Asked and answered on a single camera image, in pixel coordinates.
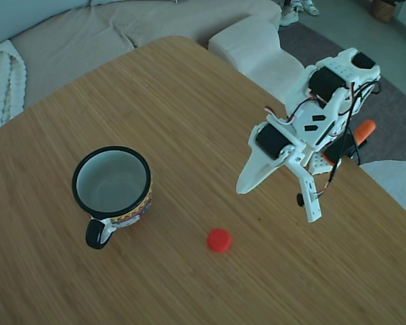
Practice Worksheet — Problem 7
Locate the black camera cable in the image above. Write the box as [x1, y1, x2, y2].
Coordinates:
[313, 79, 383, 199]

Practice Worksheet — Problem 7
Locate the flat white camera mount plate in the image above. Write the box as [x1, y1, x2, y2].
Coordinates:
[286, 148, 324, 223]

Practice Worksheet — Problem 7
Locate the white upholstered footstool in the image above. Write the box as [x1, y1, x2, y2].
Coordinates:
[208, 17, 307, 106]

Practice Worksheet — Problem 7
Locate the white knitted blanket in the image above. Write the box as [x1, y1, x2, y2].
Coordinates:
[0, 39, 28, 136]

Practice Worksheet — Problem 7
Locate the red bottle cap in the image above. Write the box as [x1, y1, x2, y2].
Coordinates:
[206, 228, 233, 254]

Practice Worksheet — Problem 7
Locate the brown woven basket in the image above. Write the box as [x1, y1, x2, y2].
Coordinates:
[369, 0, 399, 24]

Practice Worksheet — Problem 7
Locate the beige sofa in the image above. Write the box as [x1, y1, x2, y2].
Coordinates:
[9, 0, 281, 109]

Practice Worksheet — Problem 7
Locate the white cushioned seat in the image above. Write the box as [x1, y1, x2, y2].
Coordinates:
[358, 159, 406, 225]

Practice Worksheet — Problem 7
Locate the white sneaker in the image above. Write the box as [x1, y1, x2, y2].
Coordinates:
[279, 5, 300, 27]
[299, 0, 321, 17]

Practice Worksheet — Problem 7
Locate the enamel mug with black rim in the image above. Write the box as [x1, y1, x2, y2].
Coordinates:
[71, 145, 154, 251]

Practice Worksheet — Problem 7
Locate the grey rug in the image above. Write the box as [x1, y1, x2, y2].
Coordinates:
[277, 22, 406, 167]

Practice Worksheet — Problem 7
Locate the orange handled black clamp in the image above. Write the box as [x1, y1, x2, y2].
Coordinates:
[323, 119, 377, 167]

